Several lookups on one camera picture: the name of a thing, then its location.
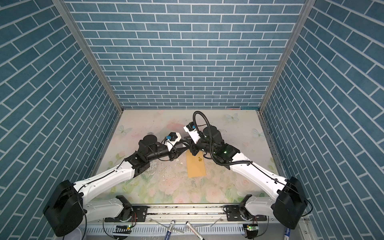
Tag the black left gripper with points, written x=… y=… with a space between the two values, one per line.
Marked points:
x=176 y=154

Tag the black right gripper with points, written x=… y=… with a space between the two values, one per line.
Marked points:
x=192 y=147

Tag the brown kraft envelope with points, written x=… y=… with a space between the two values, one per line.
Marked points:
x=195 y=165

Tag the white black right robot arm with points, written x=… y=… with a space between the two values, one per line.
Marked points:
x=287 y=200

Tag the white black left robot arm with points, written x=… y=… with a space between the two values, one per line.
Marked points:
x=66 y=207

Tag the black marker pen middle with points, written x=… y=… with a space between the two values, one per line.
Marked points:
x=194 y=231

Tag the blue marker pen left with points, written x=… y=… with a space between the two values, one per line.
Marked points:
x=169 y=231

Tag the blue marker pen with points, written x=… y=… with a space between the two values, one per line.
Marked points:
x=287 y=234
x=169 y=231

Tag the left circuit board green led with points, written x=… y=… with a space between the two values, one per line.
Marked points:
x=121 y=232

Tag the circuit board green led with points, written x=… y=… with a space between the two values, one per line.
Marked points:
x=251 y=231
x=121 y=232

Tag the right circuit board green led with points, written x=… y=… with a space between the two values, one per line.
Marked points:
x=251 y=231

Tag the blue marker pen right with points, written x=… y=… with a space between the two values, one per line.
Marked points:
x=287 y=234

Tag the white cup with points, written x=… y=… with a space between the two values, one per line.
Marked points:
x=76 y=234

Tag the metal corner post right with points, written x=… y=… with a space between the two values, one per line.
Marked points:
x=303 y=16

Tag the metal corner post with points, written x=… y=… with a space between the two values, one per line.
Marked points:
x=303 y=16
x=81 y=41

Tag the metal corner post left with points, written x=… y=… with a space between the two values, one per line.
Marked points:
x=81 y=41

